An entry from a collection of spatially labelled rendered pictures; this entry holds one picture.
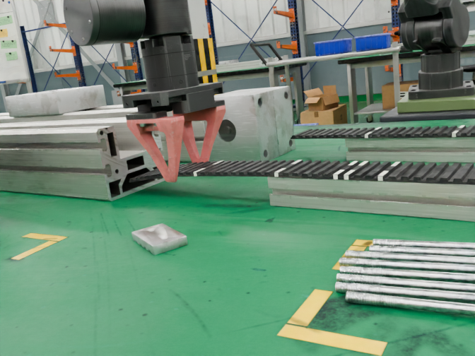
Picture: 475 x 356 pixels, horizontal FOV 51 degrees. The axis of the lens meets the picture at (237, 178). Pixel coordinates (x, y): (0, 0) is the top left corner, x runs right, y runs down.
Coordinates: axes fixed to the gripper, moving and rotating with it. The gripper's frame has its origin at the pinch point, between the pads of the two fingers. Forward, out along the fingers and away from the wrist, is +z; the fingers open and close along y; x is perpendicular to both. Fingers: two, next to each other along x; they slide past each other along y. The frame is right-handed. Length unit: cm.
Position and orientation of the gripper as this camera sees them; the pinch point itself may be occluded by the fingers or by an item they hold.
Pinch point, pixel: (185, 169)
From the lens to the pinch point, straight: 57.4
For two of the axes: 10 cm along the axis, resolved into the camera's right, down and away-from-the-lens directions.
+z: 1.2, 9.7, 2.3
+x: 8.2, 0.4, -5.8
